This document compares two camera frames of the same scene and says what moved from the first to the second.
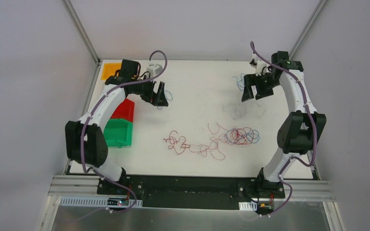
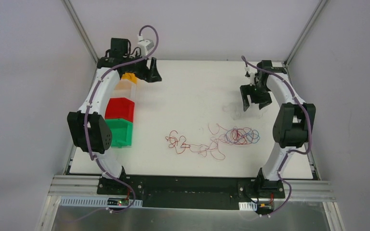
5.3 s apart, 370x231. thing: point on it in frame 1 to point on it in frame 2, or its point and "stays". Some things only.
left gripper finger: [161, 100] to [153, 75]
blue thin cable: [240, 136] stays
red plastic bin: [125, 110] stays
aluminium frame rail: [74, 186] stays
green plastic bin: [118, 133] stays
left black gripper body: [152, 90] to [145, 70]
